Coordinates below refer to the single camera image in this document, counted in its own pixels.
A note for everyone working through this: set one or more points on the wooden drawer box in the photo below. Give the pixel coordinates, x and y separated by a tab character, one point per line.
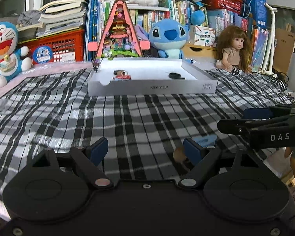
192	51

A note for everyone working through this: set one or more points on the red basket on shelf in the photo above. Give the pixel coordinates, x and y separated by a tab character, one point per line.
231	5

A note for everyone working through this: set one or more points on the black round caps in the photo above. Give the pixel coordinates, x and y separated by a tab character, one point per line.
175	76

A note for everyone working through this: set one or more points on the blue binder clip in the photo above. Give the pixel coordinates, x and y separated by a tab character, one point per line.
206	141

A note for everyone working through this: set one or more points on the white pencil box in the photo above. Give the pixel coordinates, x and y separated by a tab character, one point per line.
202	36

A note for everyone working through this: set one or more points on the brown round piece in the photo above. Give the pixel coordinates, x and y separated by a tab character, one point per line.
179	155

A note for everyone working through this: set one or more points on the row of upright books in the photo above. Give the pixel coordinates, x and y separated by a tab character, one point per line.
180	10

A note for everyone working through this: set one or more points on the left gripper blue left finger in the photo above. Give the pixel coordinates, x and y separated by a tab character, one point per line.
97	151

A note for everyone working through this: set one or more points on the Stitch plush toy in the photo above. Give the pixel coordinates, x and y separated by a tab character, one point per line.
167	38

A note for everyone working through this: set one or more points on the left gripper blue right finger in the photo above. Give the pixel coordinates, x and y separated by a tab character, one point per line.
193	149

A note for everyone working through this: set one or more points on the red plastic piece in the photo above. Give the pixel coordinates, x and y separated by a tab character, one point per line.
127	77

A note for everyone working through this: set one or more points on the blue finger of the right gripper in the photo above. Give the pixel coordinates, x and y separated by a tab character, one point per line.
257	113

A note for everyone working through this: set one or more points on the binder clip on box edge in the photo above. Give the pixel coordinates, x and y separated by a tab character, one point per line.
96	64

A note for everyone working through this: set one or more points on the black white plaid cloth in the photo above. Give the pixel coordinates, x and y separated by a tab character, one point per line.
55	111

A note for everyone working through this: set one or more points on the white shallow cardboard box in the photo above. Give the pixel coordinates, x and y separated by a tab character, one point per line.
149	76

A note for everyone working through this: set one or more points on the stack of books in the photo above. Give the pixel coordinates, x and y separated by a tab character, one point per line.
52	18

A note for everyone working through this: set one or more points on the red plastic crate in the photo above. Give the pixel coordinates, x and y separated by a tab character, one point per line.
66	46

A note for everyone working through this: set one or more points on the Doraemon plush toy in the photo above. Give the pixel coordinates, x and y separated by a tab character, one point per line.
13	61

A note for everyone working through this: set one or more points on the pink triangular house model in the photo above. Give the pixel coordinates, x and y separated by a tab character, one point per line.
118	38

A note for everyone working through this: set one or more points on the blue gift bag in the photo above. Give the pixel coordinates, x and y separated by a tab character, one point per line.
256	9

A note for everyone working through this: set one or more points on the long-haired doll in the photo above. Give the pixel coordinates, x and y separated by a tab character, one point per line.
233	50

